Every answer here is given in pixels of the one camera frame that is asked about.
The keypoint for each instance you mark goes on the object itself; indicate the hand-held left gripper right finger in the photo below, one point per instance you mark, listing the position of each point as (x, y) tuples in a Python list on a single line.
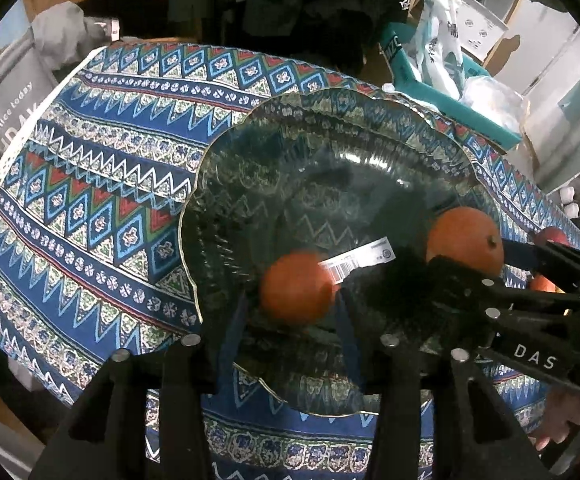
[(349, 345)]

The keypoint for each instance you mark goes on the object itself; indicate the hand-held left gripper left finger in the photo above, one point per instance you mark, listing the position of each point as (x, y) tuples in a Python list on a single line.
[(233, 335)]

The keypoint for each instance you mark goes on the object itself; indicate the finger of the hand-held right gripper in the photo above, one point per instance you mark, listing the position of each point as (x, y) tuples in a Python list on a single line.
[(545, 258), (460, 300)]

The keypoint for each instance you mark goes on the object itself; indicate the red apple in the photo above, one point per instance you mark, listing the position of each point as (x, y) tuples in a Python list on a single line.
[(552, 236)]

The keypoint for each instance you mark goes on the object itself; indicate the orange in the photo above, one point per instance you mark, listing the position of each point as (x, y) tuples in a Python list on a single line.
[(462, 237), (542, 285), (295, 290)]

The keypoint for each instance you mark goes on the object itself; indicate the scalloped glass plate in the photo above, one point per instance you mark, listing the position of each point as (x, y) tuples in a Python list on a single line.
[(290, 185)]

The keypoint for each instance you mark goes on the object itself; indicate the person's right hand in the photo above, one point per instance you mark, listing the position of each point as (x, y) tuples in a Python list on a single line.
[(570, 410)]

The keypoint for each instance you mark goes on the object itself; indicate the clear plastic bag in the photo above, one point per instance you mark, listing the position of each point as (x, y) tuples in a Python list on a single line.
[(492, 102)]

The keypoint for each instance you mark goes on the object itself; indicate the white door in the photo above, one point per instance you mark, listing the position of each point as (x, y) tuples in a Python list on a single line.
[(550, 55)]

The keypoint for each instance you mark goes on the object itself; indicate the blue patterned tablecloth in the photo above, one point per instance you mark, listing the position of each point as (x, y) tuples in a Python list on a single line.
[(95, 185)]

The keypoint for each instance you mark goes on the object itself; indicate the teal cardboard box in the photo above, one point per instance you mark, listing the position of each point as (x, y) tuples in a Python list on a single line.
[(420, 95)]

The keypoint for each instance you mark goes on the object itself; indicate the white printed bag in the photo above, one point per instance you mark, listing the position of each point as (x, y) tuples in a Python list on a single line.
[(440, 35)]

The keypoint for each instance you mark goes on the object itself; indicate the white plastic basket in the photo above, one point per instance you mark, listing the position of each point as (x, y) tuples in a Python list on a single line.
[(490, 15)]

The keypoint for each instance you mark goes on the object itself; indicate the grey printed bag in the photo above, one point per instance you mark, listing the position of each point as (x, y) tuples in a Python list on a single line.
[(10, 90)]

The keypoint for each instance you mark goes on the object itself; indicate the dark hanging clothing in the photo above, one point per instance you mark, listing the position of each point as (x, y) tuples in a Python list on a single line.
[(295, 5)]

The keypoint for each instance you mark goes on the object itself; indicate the grey cloth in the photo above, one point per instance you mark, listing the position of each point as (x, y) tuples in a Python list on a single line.
[(65, 30)]

